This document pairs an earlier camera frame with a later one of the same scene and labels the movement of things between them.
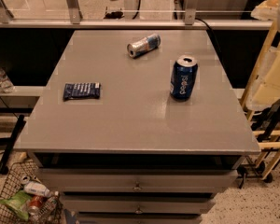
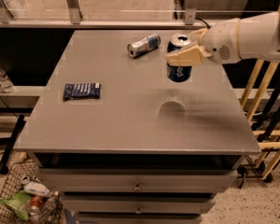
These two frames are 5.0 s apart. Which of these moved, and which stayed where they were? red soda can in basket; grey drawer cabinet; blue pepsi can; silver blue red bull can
Moved: blue pepsi can
Stayed: red soda can in basket; silver blue red bull can; grey drawer cabinet
